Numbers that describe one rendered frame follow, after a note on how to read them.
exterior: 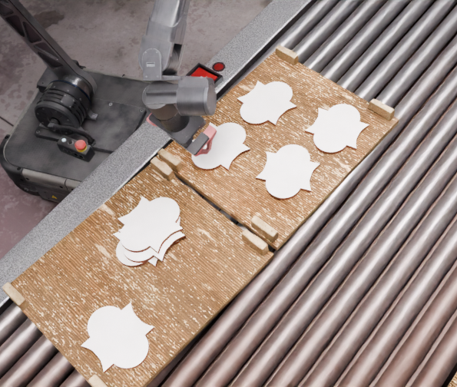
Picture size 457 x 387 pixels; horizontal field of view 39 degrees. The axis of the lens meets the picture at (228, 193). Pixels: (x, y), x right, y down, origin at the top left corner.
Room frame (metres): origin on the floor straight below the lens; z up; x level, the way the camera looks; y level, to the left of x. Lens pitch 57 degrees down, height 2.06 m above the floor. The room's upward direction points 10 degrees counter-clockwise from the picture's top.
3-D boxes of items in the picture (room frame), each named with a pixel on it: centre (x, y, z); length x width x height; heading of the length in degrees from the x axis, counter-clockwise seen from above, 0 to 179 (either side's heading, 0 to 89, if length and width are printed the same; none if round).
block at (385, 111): (0.88, -0.36, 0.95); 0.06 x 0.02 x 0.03; 39
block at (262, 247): (0.61, -0.04, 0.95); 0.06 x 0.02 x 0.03; 38
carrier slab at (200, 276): (0.60, 0.20, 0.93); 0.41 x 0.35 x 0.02; 128
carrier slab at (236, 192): (0.86, -0.13, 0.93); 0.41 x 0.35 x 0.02; 129
